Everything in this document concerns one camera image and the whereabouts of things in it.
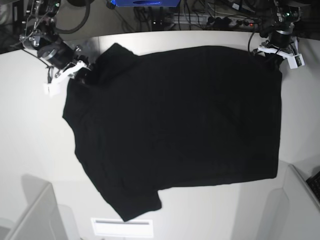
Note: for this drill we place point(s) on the white power strip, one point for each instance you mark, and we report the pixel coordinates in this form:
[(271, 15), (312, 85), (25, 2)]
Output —
[(216, 22)]

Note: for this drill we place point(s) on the white bin right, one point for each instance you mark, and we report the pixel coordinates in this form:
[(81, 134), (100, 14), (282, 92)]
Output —
[(291, 212)]

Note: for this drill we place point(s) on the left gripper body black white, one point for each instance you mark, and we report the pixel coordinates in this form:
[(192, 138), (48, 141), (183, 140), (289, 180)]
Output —
[(282, 43)]

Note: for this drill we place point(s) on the black keyboard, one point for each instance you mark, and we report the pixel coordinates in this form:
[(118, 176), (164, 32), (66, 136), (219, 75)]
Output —
[(314, 184)]

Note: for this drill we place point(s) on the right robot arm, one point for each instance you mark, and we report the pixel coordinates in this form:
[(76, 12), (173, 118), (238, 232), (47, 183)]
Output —
[(41, 34)]

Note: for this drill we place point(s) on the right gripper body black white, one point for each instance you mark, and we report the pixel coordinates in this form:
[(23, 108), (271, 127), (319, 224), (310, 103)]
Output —
[(65, 63)]

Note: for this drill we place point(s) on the white bin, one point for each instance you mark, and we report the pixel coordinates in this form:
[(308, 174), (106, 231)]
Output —
[(291, 212), (43, 219)]

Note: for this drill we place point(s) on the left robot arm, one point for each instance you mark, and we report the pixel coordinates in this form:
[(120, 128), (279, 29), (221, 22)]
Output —
[(283, 16)]

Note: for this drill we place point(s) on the black T-shirt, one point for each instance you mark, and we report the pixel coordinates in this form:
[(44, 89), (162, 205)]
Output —
[(192, 117)]

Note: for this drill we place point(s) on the white bin left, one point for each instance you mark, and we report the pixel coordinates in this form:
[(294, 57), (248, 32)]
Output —
[(43, 219)]

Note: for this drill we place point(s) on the blue box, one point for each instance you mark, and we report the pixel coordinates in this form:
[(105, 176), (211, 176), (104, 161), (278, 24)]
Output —
[(145, 3)]

